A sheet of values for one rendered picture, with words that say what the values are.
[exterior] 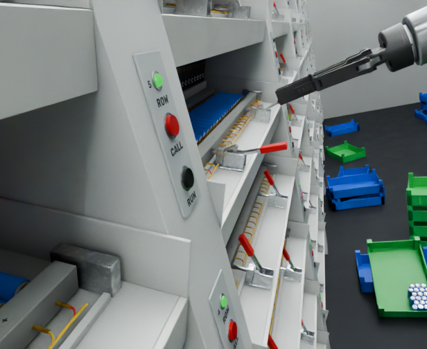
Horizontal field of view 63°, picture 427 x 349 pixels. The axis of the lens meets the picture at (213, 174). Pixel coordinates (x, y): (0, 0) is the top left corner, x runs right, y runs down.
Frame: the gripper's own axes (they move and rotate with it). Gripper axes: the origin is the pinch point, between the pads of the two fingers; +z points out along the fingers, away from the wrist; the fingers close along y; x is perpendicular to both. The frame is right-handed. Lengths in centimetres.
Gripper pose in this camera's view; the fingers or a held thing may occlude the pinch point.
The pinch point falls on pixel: (294, 90)
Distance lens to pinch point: 71.9
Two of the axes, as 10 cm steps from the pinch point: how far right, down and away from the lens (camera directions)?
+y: 2.7, -3.8, 8.8
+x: -4.2, -8.7, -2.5
